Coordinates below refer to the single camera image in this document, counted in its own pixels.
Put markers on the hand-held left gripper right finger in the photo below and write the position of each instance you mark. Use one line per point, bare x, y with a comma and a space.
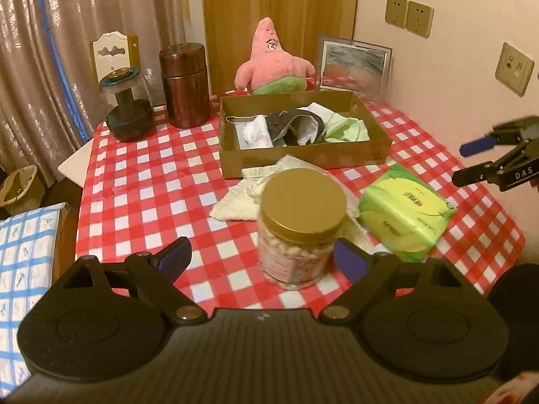
351, 259

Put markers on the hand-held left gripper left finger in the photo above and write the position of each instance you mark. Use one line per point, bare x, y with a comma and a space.
174, 256

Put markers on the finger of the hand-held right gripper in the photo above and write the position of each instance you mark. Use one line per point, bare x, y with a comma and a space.
476, 174
478, 145

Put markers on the plastic jar with gold lid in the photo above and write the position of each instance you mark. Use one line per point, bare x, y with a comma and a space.
301, 227

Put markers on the brown cardboard box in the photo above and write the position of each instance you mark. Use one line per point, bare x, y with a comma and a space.
303, 160

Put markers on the clothes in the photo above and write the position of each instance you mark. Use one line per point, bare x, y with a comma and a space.
290, 128

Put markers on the white face mask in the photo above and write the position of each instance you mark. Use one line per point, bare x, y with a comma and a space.
252, 132

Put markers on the green tissue pack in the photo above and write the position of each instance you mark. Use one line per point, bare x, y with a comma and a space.
404, 212

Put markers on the red white checkered tablecloth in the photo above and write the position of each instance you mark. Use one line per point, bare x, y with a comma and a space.
139, 185

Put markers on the cream cloth bag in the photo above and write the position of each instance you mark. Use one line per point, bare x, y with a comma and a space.
238, 202

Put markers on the light green cloth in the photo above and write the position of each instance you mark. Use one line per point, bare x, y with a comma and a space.
349, 128

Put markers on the white board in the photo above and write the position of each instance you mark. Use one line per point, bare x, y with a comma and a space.
75, 162

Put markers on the dark round object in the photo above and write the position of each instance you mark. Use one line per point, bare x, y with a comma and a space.
518, 307

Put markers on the glass jar with green lid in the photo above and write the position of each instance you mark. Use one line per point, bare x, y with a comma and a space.
126, 113

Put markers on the blue white checkered cloth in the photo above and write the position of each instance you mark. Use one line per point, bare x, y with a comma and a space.
21, 269

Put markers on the beige basket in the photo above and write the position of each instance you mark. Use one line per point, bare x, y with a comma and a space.
21, 189

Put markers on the dark brown canister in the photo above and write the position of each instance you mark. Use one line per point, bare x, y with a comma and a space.
185, 88

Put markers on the pink starfish plush toy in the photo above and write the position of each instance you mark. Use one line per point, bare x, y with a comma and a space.
271, 65

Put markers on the red white printed object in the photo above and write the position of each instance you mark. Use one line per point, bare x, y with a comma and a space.
516, 389

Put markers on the white wooden chair back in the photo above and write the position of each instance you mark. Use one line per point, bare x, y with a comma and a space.
113, 52

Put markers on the beige sheer curtain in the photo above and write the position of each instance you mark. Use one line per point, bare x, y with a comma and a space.
38, 71

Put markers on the beige wall switch plate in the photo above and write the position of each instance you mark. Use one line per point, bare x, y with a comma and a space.
514, 68

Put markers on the beige wall socket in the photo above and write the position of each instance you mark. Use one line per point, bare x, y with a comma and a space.
420, 18
396, 10

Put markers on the clear acrylic picture frame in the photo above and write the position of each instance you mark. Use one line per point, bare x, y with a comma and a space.
353, 67

